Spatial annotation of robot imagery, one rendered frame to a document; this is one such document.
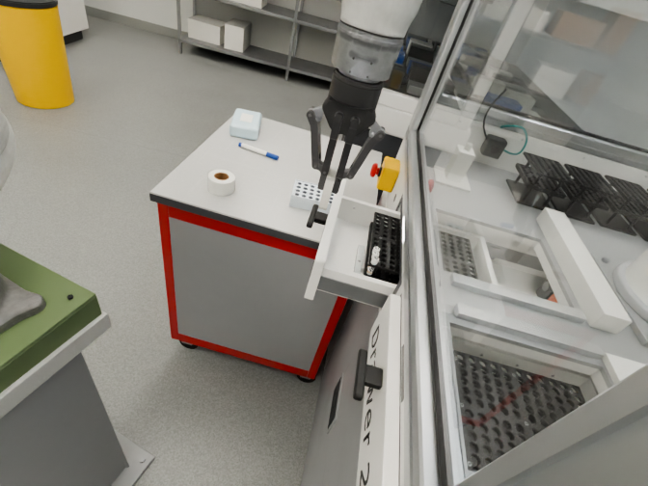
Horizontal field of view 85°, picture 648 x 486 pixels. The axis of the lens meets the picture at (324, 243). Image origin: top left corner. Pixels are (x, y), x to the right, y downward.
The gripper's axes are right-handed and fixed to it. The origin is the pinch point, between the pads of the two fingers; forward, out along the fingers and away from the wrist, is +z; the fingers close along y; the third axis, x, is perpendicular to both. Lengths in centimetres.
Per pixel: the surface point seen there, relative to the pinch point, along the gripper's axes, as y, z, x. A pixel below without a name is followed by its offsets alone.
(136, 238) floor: -88, 99, 66
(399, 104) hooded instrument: 15, 7, 83
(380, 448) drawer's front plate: 14.6, 7.9, -37.5
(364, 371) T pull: 11.9, 8.1, -28.4
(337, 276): 6.0, 11.0, -9.5
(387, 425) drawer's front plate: 14.9, 6.5, -35.4
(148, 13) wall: -268, 80, 393
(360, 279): 10.1, 10.0, -9.5
